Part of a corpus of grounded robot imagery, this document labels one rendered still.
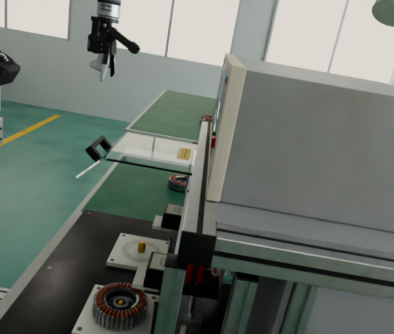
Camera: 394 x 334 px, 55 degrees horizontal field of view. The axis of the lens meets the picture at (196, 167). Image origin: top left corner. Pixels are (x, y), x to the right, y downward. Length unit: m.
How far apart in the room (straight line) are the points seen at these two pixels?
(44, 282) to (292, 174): 0.62
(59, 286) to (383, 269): 0.68
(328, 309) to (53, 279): 0.62
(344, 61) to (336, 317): 5.16
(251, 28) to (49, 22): 2.70
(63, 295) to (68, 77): 5.01
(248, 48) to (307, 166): 4.84
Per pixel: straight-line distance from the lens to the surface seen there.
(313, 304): 0.56
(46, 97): 5.95
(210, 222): 0.52
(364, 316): 0.61
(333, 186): 0.61
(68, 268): 1.00
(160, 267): 0.76
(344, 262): 0.53
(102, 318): 0.82
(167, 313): 0.59
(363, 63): 5.72
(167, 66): 5.42
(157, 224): 0.99
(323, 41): 5.54
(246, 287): 0.56
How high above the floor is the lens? 1.35
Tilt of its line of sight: 19 degrees down
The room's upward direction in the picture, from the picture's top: 10 degrees clockwise
